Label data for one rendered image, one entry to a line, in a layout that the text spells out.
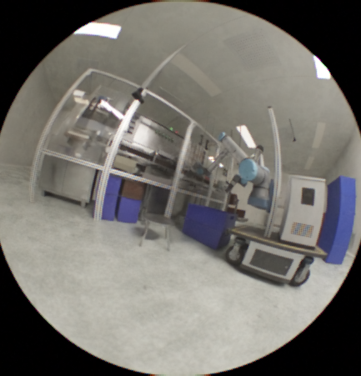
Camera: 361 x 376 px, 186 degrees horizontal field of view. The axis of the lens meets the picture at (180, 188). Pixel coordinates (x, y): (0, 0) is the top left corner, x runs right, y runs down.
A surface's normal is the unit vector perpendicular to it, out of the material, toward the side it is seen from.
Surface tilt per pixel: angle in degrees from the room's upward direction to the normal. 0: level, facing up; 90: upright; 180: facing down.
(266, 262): 90
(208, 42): 180
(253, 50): 180
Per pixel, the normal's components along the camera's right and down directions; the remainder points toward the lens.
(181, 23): -0.24, 0.97
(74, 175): 0.62, 0.11
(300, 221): -0.74, -0.22
